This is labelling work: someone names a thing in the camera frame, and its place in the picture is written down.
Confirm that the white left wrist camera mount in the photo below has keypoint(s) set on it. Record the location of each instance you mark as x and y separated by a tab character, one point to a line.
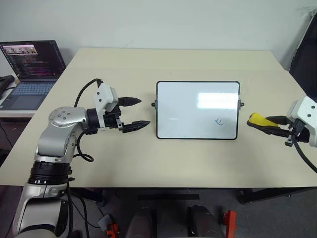
106	96

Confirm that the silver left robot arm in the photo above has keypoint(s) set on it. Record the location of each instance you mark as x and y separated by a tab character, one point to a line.
62	129

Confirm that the red clamp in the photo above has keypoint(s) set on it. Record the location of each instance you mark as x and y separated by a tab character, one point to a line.
230	219
112	229

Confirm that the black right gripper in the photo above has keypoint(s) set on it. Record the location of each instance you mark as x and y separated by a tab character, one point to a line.
299	131

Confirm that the grey plastic piece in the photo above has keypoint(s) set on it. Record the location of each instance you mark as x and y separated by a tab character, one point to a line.
105	221

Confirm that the open grey laptop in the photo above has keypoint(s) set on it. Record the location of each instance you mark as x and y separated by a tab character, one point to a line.
27	81

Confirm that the black bag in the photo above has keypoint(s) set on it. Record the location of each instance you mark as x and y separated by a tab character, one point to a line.
5	85

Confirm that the black panel with white edge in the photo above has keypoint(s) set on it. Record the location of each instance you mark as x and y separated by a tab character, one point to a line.
304	49

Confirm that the black-framed small whiteboard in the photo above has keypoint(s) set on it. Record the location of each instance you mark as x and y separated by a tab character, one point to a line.
195	111

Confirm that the black flat bar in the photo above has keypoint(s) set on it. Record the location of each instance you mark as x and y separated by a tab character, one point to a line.
168	197

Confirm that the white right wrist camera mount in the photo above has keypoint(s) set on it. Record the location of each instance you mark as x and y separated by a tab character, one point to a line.
305	109

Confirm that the grey rounded robot leg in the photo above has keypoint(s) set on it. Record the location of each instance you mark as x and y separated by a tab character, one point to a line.
141	223
205	221

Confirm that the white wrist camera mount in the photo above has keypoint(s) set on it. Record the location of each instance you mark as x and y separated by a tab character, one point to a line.
305	109
106	96

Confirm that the black table frame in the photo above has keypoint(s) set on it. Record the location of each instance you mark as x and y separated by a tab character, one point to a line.
272	193

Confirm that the yellow whiteboard eraser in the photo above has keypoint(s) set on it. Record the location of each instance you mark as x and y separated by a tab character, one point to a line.
260	119

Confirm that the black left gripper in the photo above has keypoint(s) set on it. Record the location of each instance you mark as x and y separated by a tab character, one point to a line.
112	120

